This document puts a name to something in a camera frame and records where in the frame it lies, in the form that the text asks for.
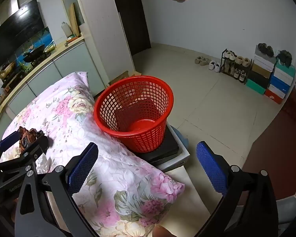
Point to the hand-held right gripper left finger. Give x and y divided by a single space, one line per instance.
82 170

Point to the cardboard box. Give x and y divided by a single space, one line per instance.
120 77

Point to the black shoe rack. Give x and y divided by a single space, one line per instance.
223 63

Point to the black induction cooker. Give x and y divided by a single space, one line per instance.
14 77

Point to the dark green shoe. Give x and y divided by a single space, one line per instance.
283 56

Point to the white plastic bottle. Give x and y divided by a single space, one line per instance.
66 30

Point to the black flat box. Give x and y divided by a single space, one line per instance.
165 150

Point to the red plastic mesh basket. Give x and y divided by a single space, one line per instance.
143 128

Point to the dark brown sandal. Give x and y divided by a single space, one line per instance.
262 46
270 49

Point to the beige shoe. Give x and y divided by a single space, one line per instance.
204 61
199 60

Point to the stack of shoe boxes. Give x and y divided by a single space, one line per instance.
261 64

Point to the black wok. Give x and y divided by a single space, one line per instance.
34 53

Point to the brown black wrapper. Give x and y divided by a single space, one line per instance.
27 138

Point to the white shoe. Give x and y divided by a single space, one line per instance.
212 65
217 67

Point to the golden frying pan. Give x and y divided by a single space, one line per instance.
6 69

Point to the pink floral blanket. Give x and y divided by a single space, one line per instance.
71 118

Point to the white stool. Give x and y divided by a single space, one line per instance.
183 159

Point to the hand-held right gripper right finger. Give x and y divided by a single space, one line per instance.
211 170

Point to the kitchen counter cabinet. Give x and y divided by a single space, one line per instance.
71 61

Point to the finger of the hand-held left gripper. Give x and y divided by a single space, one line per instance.
9 139
37 148

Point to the black range hood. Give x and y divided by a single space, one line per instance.
14 29

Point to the dark brown door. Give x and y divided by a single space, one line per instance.
130 17

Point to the wooden cutting board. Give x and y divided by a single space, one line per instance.
73 19

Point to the row of shoes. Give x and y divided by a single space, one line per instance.
239 60

